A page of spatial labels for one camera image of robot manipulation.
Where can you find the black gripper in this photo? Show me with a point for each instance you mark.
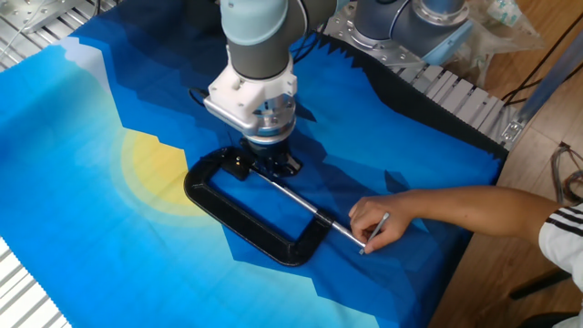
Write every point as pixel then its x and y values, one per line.
pixel 266 154

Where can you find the black C-clamp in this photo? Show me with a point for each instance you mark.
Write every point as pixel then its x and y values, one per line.
pixel 237 218

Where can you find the person's right forearm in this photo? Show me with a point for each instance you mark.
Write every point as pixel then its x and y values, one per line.
pixel 478 209

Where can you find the grey light-blue robot arm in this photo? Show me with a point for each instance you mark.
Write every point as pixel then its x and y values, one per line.
pixel 259 45

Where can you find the person's right hand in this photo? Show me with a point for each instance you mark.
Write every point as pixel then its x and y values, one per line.
pixel 382 214

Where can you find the blue landscape print cloth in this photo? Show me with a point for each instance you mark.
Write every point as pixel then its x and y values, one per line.
pixel 91 228

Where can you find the clear plastic bag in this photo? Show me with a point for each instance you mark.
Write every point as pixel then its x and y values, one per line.
pixel 496 32

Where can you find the silver drilled mounting plate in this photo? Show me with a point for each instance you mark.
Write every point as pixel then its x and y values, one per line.
pixel 41 13

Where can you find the black chair base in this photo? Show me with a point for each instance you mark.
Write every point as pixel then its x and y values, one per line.
pixel 539 283

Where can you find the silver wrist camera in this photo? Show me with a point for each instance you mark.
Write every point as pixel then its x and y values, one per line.
pixel 232 118

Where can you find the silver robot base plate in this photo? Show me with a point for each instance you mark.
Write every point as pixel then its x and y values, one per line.
pixel 364 50

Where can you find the aluminium frame post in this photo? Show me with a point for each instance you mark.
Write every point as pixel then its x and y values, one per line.
pixel 551 79

